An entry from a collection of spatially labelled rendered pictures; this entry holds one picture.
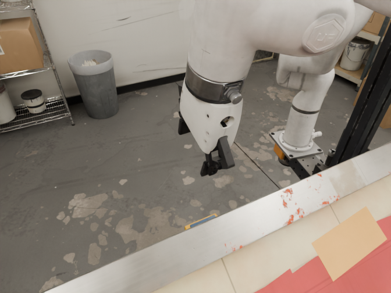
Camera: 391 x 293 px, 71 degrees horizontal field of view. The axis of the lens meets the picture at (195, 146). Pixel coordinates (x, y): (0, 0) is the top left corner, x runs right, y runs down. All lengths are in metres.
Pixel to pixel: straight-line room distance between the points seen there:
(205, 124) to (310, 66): 0.54
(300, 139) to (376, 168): 0.65
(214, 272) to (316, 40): 0.26
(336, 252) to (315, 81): 0.64
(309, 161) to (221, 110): 0.76
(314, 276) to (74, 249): 1.98
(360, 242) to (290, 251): 0.10
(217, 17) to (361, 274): 0.34
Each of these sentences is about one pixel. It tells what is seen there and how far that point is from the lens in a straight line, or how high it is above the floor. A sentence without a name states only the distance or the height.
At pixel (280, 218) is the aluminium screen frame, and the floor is 1.54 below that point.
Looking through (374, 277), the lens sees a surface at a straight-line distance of 0.44.
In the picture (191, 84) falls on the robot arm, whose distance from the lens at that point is 0.34.
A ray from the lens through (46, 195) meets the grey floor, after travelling 2.67.
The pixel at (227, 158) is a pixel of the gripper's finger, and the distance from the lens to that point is 0.38.
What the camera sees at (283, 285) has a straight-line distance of 0.36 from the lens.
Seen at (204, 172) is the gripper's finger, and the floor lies 1.48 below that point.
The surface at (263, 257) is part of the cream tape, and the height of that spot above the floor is 1.50.
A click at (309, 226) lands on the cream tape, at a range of 0.39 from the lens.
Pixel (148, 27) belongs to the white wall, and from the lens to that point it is 3.67.
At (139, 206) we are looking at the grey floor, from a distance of 2.33.
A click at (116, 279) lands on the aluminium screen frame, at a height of 1.55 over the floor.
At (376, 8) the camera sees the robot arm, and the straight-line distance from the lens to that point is 0.44.
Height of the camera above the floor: 1.80
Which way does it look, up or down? 40 degrees down
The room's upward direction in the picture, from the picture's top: straight up
